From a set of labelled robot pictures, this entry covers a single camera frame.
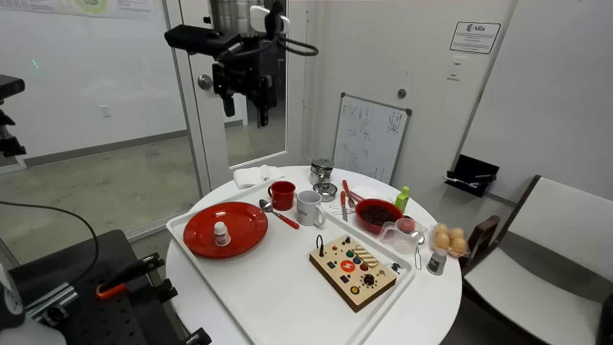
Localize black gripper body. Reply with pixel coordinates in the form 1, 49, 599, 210
210, 34, 283, 107

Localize red handled metal spoon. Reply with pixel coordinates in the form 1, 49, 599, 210
256, 197, 300, 231

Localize red mug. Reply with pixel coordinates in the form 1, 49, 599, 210
266, 179, 298, 212

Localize white mug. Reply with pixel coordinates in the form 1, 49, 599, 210
294, 187, 327, 229

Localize small leaning whiteboard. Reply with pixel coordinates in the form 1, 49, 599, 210
331, 91, 413, 187

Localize red speckled plate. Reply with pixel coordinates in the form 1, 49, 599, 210
181, 200, 269, 260

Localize small white bottle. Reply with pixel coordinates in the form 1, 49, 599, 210
212, 220, 231, 248

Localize red bowl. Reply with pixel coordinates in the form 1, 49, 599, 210
354, 197, 405, 235

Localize green bottle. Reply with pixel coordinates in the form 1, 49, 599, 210
392, 183, 411, 212

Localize white plastic tray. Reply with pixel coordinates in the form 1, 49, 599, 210
164, 179, 417, 345

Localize clear measuring cup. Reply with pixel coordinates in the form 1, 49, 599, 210
380, 214, 428, 256

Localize wooden busy board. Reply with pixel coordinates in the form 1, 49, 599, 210
308, 231, 398, 314

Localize white paper sign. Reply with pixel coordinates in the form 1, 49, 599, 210
448, 18, 503, 55

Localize small grey timer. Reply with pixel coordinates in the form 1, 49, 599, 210
425, 248, 448, 277

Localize bread rolls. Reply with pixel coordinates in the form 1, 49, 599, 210
449, 237, 471, 258

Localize black breadboard table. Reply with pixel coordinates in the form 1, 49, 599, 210
0, 227, 212, 345

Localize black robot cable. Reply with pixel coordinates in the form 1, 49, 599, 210
273, 32, 319, 59

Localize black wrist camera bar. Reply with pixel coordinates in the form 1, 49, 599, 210
162, 22, 243, 57

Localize wall poster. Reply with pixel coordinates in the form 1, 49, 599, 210
0, 0, 154, 18

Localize thin black cable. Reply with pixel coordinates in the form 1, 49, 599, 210
0, 199, 101, 269

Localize orange handled black clamp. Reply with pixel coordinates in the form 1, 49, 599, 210
93, 250, 166, 302

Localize black wall tray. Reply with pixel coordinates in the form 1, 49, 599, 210
444, 153, 501, 197

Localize black camera on tripod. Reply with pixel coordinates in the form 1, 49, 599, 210
0, 72, 28, 160

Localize white seat dark frame chair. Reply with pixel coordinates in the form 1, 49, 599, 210
459, 174, 613, 345

